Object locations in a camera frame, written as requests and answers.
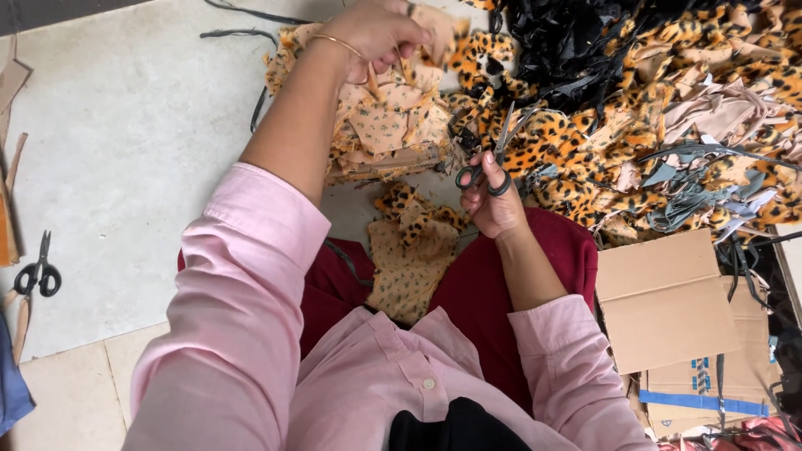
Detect person's right hand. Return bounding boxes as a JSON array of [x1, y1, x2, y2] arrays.
[[459, 150, 531, 241]]

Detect person's left hand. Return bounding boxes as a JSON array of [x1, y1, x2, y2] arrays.
[[318, 0, 441, 81]]

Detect leopard print fabric piece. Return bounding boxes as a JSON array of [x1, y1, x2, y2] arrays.
[[410, 3, 472, 68]]

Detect black handled steel scissors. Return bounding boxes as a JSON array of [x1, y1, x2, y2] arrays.
[[455, 100, 541, 198], [13, 229, 63, 298]]

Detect thin gold bangle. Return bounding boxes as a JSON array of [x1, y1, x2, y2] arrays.
[[310, 33, 373, 87]]

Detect pile of cut beige-backed pieces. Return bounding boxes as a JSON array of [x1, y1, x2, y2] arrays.
[[263, 22, 456, 184]]

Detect long black fabric strip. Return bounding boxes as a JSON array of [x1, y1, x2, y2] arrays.
[[203, 0, 314, 26]]

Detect short black fabric strip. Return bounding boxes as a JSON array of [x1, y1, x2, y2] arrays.
[[250, 84, 269, 134]]

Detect curved black fabric strip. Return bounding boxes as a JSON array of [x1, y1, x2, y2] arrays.
[[199, 28, 278, 49]]

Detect leopard fabric pieces bundle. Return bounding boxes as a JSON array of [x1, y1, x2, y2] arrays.
[[365, 182, 472, 327]]

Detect heap of leopard fabric scraps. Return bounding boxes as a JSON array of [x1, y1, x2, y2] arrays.
[[439, 0, 802, 249]]

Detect dark red garment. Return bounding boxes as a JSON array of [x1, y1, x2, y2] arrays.
[[177, 207, 600, 418]]

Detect pink button shirt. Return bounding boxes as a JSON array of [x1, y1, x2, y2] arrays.
[[122, 162, 660, 451]]

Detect plain brown cardboard sheet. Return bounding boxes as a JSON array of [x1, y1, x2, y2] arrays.
[[594, 228, 744, 376]]

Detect brown cardboard offcuts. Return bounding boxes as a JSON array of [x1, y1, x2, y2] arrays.
[[0, 34, 33, 269]]

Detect flattened carton with blue tape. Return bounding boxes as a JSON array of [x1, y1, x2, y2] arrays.
[[638, 276, 785, 439]]

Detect pink red cloth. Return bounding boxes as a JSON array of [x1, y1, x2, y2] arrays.
[[657, 415, 802, 451]]

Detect blue cloth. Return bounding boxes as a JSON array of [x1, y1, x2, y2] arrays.
[[0, 312, 36, 437]]

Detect black chest mount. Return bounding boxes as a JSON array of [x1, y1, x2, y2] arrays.
[[388, 396, 533, 451]]

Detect black straps bundle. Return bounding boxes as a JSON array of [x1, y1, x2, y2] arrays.
[[714, 231, 802, 314]]

